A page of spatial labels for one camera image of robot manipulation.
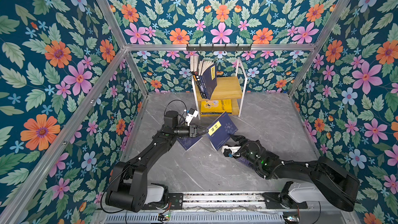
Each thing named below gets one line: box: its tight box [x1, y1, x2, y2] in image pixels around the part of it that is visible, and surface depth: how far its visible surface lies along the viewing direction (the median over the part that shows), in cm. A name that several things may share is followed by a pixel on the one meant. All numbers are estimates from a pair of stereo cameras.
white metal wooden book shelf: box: [191, 57, 248, 120], surface depth 103 cm
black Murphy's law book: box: [190, 54, 200, 85], surface depth 79 cm
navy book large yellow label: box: [206, 111, 239, 151], surface depth 82 cm
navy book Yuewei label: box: [201, 61, 218, 100], surface depth 83 cm
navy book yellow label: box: [176, 135, 203, 151], surface depth 95 cm
